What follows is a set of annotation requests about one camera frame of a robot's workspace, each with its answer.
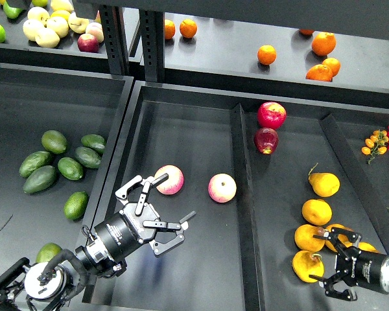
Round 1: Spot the avocado far left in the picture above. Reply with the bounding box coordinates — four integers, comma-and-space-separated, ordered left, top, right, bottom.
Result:
19, 150, 54, 178

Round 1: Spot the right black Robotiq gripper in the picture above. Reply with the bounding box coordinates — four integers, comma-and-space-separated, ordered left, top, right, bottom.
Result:
309, 227, 389, 301

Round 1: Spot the orange front right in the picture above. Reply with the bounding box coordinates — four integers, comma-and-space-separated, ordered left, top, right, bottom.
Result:
305, 64, 333, 82

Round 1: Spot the black metal shelf post left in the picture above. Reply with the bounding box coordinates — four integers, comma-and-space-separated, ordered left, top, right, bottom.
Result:
99, 5, 129, 76

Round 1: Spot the black metal shelf post right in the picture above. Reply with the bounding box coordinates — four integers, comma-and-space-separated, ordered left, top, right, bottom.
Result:
139, 9, 165, 83

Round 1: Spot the pink apple right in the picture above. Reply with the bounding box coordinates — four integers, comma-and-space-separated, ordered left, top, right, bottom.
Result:
208, 173, 237, 203

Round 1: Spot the orange on shelf centre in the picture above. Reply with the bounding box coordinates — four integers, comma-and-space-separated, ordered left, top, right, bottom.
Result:
257, 45, 277, 65

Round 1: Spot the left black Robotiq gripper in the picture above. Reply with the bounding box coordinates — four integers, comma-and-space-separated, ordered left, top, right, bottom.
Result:
95, 173, 197, 262

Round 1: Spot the avocado top right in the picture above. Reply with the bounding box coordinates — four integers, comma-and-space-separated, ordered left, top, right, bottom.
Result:
80, 133, 106, 155

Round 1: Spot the dark red apple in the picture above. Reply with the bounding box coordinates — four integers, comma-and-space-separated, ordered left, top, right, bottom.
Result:
253, 128, 278, 155

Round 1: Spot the avocado centre small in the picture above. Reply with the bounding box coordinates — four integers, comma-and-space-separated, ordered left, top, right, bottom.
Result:
58, 157, 84, 181

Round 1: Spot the pale yellow pear front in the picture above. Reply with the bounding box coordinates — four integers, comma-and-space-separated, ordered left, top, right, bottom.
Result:
35, 28, 60, 49

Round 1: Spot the orange small right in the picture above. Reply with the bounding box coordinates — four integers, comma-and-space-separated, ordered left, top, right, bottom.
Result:
322, 58, 341, 77

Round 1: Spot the pale yellow pear right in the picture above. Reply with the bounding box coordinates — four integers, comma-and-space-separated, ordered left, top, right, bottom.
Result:
67, 12, 89, 34

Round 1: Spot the avocado bottom long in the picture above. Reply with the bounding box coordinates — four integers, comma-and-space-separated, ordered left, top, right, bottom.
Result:
23, 165, 57, 194

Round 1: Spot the pink apple left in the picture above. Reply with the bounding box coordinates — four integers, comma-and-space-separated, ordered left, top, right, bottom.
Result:
154, 165, 184, 195

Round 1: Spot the yellow pear with stem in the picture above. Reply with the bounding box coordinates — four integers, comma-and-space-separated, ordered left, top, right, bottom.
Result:
308, 163, 340, 198

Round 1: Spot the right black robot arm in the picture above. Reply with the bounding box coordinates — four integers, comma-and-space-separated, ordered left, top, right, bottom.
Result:
309, 227, 389, 301

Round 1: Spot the black bin divider centre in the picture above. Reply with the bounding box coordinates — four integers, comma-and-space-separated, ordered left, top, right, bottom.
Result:
230, 104, 265, 310

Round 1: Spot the red apple on shelf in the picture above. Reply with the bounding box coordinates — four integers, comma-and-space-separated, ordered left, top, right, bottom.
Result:
77, 33, 99, 53

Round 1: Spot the avocado top left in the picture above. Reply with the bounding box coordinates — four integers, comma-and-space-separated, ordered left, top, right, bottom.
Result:
41, 130, 68, 154

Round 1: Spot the pale yellow pear centre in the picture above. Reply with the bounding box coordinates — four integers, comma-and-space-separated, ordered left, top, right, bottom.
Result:
47, 16, 69, 38

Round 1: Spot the orange cherry tomato bunch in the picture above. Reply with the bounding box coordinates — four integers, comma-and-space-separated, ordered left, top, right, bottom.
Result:
360, 130, 389, 164

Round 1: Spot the pink apple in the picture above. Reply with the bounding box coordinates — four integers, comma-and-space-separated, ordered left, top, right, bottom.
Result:
208, 173, 237, 203
154, 165, 184, 195

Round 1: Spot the black metal shelf post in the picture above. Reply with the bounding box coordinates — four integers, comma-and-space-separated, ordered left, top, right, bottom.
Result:
139, 9, 165, 83
99, 5, 129, 76

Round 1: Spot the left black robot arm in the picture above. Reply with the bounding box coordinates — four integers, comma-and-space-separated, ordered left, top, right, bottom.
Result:
0, 173, 196, 310

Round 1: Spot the orange on shelf left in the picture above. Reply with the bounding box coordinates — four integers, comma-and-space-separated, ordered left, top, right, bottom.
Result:
179, 19, 198, 39

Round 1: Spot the pale peach on shelf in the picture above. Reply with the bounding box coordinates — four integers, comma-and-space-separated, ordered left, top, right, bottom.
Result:
86, 22, 104, 43

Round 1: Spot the orange half hidden by post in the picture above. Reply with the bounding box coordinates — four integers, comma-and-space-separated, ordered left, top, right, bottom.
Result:
164, 19, 176, 40

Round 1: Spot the avocado middle right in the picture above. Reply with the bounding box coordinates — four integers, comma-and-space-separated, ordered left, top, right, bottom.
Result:
75, 146, 101, 169

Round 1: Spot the yellow pear hidden centre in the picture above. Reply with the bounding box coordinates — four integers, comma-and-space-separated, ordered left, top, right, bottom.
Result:
325, 224, 351, 253

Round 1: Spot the bright red apple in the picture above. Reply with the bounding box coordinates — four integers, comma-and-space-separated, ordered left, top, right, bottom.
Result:
257, 102, 287, 130

